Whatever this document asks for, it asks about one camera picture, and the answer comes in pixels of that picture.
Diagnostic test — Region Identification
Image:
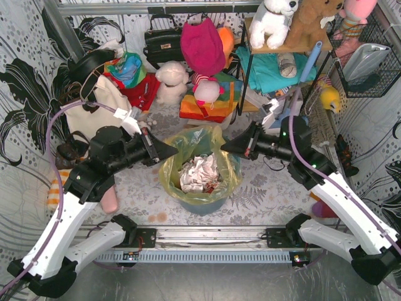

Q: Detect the pink plush toy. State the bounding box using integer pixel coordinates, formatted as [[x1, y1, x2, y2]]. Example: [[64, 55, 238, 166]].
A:
[[339, 0, 377, 31]]

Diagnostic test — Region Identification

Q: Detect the silver foil pouch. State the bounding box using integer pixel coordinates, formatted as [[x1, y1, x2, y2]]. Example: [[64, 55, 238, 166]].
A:
[[343, 43, 392, 82]]

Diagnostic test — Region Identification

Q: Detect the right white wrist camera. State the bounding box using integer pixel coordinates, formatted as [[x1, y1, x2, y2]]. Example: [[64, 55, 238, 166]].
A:
[[261, 98, 279, 129]]

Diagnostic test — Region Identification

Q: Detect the purple orange sock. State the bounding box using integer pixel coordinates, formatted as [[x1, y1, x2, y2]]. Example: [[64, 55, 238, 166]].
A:
[[310, 193, 338, 218]]

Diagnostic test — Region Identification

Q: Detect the orange checkered cloth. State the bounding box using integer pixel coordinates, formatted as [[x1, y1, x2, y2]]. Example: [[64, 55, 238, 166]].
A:
[[46, 169, 71, 210]]

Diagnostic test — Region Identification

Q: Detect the yellow plastic trash bag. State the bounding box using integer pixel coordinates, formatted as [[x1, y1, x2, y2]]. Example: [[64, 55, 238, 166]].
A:
[[159, 125, 242, 206]]

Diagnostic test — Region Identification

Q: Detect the magenta fuzzy bag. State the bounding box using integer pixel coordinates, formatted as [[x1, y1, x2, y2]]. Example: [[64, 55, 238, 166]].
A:
[[180, 18, 226, 76]]

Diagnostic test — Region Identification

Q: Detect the cream canvas tote bag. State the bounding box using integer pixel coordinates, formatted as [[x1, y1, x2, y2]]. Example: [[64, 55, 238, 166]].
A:
[[65, 75, 132, 140]]

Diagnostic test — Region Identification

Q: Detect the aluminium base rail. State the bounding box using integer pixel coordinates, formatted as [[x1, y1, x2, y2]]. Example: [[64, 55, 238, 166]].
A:
[[46, 224, 382, 251]]

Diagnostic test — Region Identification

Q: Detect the black leather handbag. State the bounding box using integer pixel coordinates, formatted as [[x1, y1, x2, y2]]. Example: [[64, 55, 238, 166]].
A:
[[143, 14, 185, 70]]

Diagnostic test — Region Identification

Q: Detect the black metal shelf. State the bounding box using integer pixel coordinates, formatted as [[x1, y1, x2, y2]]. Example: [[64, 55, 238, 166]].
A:
[[237, 18, 333, 116]]

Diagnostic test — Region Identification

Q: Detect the teal folded cloth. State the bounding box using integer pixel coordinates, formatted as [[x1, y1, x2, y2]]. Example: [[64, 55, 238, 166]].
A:
[[247, 53, 308, 94]]

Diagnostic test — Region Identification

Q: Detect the pink glasses case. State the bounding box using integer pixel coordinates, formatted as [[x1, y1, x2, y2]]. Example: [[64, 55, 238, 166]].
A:
[[100, 186, 119, 214]]

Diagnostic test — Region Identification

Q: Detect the white plush dog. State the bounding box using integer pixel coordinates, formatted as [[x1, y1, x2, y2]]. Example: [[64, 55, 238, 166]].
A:
[[249, 0, 299, 50]]

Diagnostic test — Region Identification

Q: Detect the purple cable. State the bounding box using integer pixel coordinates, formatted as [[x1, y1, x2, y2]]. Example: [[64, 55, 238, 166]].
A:
[[0, 101, 120, 295], [288, 90, 401, 295]]

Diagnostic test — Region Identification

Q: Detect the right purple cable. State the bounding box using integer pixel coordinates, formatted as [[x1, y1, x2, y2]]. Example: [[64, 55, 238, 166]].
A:
[[288, 90, 401, 295]]

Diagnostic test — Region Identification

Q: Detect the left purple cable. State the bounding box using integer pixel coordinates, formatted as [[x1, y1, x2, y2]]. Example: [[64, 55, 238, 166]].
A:
[[0, 101, 120, 295]]

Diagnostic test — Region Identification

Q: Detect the orange plush toy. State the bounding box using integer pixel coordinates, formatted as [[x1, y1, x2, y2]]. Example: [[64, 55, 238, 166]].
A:
[[217, 27, 234, 69]]

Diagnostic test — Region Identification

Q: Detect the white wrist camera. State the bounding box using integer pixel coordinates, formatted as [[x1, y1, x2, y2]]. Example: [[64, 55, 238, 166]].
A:
[[261, 98, 279, 129], [113, 107, 142, 136]]

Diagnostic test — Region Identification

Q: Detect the yellow plush duck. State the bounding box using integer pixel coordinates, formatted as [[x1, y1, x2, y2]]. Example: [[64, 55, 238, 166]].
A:
[[317, 77, 341, 114]]

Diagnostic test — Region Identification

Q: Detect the brown patterned handbag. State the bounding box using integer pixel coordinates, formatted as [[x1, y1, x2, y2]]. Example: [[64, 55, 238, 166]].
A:
[[55, 131, 90, 170]]

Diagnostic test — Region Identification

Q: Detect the cream plush sheep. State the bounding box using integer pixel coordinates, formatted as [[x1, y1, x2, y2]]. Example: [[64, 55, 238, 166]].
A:
[[155, 61, 189, 105]]

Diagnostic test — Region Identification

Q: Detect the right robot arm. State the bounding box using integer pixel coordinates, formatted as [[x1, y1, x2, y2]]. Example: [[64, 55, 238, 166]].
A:
[[221, 115, 400, 285]]

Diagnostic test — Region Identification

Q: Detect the black wire basket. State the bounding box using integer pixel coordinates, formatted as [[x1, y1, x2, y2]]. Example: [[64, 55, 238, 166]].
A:
[[328, 15, 400, 98]]

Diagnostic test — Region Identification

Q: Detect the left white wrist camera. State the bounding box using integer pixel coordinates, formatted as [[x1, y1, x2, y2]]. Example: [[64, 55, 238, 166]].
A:
[[113, 107, 142, 136]]

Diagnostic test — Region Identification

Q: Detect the pink plush pig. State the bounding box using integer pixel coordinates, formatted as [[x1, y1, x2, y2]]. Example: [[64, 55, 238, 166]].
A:
[[192, 73, 225, 106]]

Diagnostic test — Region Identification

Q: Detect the red cloth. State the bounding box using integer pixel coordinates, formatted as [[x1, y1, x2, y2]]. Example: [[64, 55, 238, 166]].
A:
[[111, 73, 160, 112]]

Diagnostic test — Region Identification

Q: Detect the teal plastic trash bin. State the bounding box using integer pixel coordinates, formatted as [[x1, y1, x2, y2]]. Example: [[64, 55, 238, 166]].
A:
[[176, 193, 227, 216]]

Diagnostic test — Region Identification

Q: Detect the rainbow striped bag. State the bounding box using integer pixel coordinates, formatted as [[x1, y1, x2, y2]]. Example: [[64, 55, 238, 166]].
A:
[[179, 72, 243, 123]]

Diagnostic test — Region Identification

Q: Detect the brown plush bear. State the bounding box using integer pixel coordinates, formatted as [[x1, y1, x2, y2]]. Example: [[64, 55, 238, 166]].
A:
[[285, 0, 344, 48]]

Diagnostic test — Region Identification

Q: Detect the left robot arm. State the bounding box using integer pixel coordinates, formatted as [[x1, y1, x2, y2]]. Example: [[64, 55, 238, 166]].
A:
[[8, 126, 178, 298]]

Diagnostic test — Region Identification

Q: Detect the colourful printed bag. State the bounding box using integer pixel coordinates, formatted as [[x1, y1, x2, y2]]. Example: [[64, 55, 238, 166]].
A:
[[103, 52, 147, 89]]

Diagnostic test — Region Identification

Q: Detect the crumpled white paper trash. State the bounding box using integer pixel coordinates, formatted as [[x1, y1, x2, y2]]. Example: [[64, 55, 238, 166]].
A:
[[179, 154, 222, 194]]

